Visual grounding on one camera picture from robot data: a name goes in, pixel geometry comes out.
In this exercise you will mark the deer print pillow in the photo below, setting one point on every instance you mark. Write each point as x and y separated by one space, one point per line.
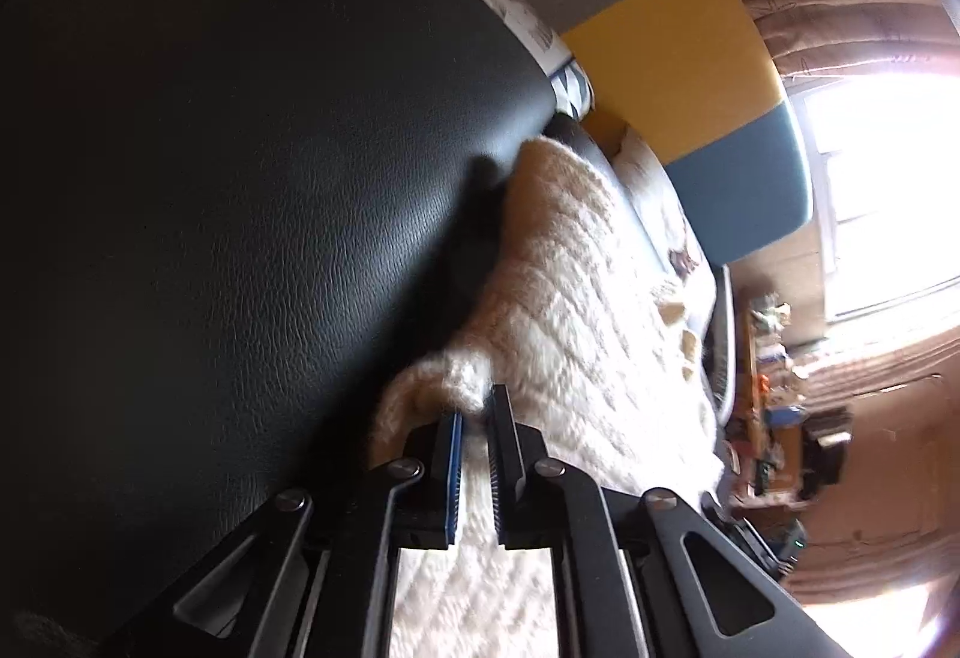
660 208

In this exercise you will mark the cream knitted towel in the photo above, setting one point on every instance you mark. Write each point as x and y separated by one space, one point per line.
570 313

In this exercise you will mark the grey yellow blue sofa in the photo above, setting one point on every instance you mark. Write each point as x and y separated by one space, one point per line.
675 58

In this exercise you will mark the wide barred window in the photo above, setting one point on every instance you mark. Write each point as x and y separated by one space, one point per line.
877 178

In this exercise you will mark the triangle pattern pillow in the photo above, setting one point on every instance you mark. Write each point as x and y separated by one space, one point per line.
510 2

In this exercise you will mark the wooden side table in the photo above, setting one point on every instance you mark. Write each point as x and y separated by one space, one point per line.
746 358

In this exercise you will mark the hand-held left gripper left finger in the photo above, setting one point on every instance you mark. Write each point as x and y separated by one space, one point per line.
452 478

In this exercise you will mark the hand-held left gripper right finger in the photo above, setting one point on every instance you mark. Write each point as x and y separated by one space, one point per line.
496 478

